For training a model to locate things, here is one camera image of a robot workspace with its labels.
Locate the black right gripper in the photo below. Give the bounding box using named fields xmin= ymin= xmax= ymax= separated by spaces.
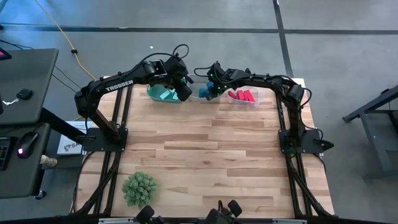
xmin=205 ymin=61 xmax=233 ymax=101

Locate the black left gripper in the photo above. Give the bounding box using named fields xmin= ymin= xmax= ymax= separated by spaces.
xmin=163 ymin=57 xmax=193 ymax=102

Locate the pale plastic bin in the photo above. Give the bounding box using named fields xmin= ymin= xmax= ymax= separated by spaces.
xmin=187 ymin=73 xmax=224 ymax=103

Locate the green plastic bin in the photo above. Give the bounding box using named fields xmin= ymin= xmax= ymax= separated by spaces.
xmin=146 ymin=83 xmax=184 ymax=104

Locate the clear plastic bin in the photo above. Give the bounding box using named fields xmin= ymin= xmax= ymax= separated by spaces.
xmin=226 ymin=83 xmax=264 ymax=107

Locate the green artificial plant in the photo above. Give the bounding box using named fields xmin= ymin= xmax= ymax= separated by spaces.
xmin=121 ymin=170 xmax=158 ymax=210

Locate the black rounded object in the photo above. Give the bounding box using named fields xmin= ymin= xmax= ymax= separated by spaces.
xmin=205 ymin=199 xmax=243 ymax=224
xmin=135 ymin=205 xmax=155 ymax=224

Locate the white printed sign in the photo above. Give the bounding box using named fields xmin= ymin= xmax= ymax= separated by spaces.
xmin=57 ymin=120 xmax=94 ymax=156

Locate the beige rounded object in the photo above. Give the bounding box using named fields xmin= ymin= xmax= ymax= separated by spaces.
xmin=39 ymin=154 xmax=58 ymax=168

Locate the black desk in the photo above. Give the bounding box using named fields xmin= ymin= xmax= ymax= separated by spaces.
xmin=0 ymin=48 xmax=86 ymax=200

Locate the small black device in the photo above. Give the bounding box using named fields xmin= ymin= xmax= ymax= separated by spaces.
xmin=16 ymin=88 xmax=34 ymax=101

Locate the black computer mouse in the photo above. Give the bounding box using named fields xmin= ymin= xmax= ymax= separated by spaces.
xmin=16 ymin=131 xmax=39 ymax=160

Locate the black side table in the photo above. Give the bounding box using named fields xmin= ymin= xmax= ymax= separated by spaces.
xmin=343 ymin=84 xmax=398 ymax=182

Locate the black device with red light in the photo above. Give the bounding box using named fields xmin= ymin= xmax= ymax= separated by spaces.
xmin=0 ymin=46 xmax=12 ymax=62

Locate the black keyboard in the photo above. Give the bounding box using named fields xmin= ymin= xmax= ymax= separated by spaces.
xmin=0 ymin=136 xmax=12 ymax=171

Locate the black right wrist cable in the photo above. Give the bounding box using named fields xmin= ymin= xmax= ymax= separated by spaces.
xmin=194 ymin=65 xmax=216 ymax=78

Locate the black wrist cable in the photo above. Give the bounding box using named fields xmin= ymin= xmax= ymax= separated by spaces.
xmin=194 ymin=65 xmax=216 ymax=78
xmin=136 ymin=44 xmax=190 ymax=68

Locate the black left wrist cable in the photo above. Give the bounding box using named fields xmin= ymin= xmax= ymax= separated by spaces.
xmin=136 ymin=44 xmax=190 ymax=68

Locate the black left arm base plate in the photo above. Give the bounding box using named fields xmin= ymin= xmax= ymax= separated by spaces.
xmin=81 ymin=126 xmax=129 ymax=153

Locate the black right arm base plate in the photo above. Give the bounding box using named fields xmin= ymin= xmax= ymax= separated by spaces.
xmin=278 ymin=128 xmax=335 ymax=156

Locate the yellow floor cable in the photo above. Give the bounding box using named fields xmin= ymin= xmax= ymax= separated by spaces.
xmin=33 ymin=0 xmax=102 ymax=88

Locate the black aluminium rig frame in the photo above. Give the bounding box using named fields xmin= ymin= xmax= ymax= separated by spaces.
xmin=70 ymin=76 xmax=336 ymax=224

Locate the silver frame bracket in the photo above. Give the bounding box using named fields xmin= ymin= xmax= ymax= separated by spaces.
xmin=98 ymin=217 xmax=135 ymax=224
xmin=272 ymin=218 xmax=308 ymax=224

